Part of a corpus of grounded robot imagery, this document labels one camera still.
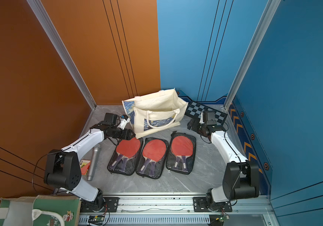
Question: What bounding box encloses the ping pong paddle case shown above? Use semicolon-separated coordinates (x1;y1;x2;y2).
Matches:
136;137;169;179
165;131;196;175
107;137;143;176

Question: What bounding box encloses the cream canvas tote bag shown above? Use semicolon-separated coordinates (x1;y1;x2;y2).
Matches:
122;89;188;138

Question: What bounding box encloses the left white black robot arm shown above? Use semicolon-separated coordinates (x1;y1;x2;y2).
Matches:
44;125;135;212

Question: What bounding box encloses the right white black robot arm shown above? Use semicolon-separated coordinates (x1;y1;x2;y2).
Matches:
187;119;259;211

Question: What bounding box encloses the green white christmas bag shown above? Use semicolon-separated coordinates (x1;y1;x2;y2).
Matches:
0;195;81;226

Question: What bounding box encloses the black grey checkerboard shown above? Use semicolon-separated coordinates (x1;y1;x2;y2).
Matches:
184;101;228;126

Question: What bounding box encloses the grey microphone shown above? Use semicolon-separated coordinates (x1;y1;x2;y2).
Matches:
87;145;101;181

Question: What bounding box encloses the red card box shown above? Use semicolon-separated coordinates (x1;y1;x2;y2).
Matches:
80;160;91;175

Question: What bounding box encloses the left green circuit board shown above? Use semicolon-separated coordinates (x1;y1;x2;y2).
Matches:
87;215;105;226

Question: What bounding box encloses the green circuit board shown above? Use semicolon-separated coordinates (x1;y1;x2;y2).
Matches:
214;216;229;226
87;215;105;226

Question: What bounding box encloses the right green circuit board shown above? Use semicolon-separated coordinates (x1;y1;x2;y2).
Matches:
214;216;229;226

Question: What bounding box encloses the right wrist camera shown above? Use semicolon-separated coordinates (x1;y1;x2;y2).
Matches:
200;111;217;126

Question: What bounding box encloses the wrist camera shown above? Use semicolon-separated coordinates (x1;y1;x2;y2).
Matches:
102;113;130;129
200;111;217;126

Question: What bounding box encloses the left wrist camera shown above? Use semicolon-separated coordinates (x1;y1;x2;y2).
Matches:
102;113;130;129

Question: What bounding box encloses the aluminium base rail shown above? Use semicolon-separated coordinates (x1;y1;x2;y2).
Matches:
78;192;279;226

